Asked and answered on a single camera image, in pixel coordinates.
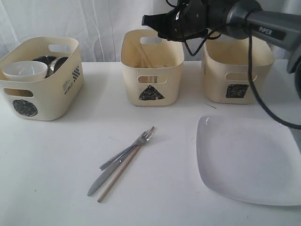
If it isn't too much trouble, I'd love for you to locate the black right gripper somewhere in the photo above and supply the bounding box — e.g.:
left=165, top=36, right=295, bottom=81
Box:
left=142, top=0, right=208, bottom=42

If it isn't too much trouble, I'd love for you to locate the wooden chopstick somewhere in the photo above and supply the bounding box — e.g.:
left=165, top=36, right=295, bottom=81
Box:
left=140, top=45, right=152, bottom=68
left=97, top=126, right=155, bottom=203

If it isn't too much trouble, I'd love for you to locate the steel fork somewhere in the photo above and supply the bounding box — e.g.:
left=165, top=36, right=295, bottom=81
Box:
left=99, top=127, right=155, bottom=170

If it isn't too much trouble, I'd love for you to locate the white ceramic bowl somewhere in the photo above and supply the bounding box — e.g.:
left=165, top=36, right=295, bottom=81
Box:
left=2, top=61, right=48, bottom=82

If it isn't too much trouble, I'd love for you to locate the steel table knife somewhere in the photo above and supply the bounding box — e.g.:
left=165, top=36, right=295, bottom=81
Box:
left=87, top=157, right=126, bottom=196

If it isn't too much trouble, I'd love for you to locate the steel spoon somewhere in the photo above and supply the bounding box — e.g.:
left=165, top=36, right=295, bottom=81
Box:
left=148, top=76, right=158, bottom=84

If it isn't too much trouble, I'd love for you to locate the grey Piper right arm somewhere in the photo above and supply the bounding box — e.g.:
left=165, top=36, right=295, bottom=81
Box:
left=142, top=0, right=301, bottom=94

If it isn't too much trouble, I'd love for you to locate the cream bin with triangle mark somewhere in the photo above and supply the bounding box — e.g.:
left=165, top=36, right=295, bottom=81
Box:
left=120, top=29, right=184, bottom=106

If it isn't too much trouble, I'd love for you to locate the white curtain backdrop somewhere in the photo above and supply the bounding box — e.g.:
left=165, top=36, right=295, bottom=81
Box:
left=0, top=0, right=301, bottom=63

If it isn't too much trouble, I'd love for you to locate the cream bin with square mark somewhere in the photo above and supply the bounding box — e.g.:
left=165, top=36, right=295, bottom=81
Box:
left=202, top=37, right=275, bottom=105

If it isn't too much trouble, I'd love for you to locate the cream bin with circle mark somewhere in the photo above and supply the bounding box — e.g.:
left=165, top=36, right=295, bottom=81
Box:
left=0, top=37, right=84, bottom=121

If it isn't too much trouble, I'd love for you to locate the white square plate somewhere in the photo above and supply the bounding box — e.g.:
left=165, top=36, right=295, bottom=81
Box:
left=196, top=115, right=301, bottom=206

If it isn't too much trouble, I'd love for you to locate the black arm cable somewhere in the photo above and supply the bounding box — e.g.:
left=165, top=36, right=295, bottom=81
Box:
left=166, top=0, right=301, bottom=130

